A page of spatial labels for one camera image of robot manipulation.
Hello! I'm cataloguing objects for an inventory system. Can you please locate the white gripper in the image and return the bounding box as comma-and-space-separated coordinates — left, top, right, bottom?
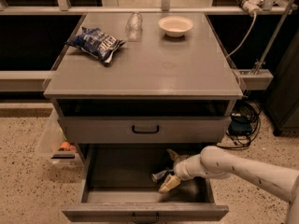
159, 148, 202, 193

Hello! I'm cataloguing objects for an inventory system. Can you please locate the silver blue redbull can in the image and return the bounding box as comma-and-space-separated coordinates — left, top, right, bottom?
150, 169, 173, 183

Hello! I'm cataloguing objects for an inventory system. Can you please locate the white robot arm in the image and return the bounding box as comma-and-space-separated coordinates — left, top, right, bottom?
159, 146, 299, 224

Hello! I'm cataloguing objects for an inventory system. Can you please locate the open grey lower drawer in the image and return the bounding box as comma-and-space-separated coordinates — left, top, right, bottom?
62, 144, 229, 224

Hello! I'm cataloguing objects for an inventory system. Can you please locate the grey drawer cabinet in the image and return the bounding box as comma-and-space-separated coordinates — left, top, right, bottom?
42, 11, 244, 224

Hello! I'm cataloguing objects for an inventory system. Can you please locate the closed grey upper drawer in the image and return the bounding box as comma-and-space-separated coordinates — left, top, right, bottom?
58, 117, 231, 144

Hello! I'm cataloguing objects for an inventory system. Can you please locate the blue box on floor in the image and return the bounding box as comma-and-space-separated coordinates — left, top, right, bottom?
228, 117, 252, 136

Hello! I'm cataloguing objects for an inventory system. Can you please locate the orange object in bin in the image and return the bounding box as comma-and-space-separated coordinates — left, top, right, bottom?
59, 142, 77, 152

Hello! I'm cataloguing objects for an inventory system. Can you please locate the clear plastic storage bin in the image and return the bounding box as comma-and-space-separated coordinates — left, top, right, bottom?
36, 110, 82, 166

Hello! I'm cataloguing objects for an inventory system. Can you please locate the dark cabinet at right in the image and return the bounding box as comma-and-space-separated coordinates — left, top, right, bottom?
265, 29, 299, 136

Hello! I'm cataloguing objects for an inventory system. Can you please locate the clear plastic bottle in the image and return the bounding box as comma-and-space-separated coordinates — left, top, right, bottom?
125, 12, 143, 41

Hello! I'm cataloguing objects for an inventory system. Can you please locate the white bowl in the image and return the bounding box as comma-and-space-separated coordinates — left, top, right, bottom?
158, 16, 193, 37

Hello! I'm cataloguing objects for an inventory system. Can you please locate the blue chip bag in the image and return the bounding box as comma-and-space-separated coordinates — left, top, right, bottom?
66, 27, 125, 64

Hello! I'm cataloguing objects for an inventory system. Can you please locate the white power strip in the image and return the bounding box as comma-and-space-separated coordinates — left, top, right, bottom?
235, 0, 263, 16

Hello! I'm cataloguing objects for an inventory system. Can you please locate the metal diagonal rod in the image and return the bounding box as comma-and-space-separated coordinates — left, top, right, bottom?
250, 0, 295, 75

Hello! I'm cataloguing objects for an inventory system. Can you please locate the black cable bundle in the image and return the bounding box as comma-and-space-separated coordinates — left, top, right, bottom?
216, 99, 262, 151

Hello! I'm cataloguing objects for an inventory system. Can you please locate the white power cable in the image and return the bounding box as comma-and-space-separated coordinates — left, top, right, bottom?
225, 10, 258, 60

